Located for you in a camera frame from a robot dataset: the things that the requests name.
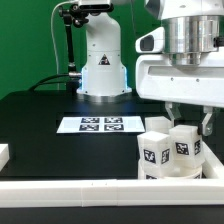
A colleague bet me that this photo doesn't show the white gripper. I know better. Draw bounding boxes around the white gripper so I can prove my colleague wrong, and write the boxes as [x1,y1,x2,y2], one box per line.
[136,53,224,136]

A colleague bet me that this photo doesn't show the white round stool seat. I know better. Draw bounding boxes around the white round stool seat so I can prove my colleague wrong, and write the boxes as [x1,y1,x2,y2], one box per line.
[138,161,202,180]

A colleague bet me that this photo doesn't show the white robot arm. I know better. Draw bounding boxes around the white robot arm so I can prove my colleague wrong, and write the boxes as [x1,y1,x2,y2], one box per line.
[78,0,224,128]

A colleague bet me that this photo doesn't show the white front fence bar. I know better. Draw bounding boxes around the white front fence bar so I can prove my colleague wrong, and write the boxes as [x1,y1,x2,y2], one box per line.
[0,179,224,208]

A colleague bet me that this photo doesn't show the paper sheet with markers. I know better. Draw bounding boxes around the paper sheet with markers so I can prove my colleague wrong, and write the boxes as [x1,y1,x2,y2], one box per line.
[57,116,145,134]

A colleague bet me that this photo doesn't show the white left fence bar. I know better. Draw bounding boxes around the white left fence bar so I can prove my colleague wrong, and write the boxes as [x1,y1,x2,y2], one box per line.
[0,144,9,171]

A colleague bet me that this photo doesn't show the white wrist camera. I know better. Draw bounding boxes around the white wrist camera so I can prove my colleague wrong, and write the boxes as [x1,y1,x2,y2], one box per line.
[135,27,165,53]

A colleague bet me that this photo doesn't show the black cables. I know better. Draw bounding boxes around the black cables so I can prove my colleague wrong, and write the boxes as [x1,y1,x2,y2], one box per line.
[28,73,72,92]

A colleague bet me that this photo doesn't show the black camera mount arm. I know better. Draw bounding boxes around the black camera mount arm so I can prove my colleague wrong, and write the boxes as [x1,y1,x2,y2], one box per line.
[59,0,113,93]

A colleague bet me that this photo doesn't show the white cable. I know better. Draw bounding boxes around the white cable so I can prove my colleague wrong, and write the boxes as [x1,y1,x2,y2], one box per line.
[50,0,80,92]

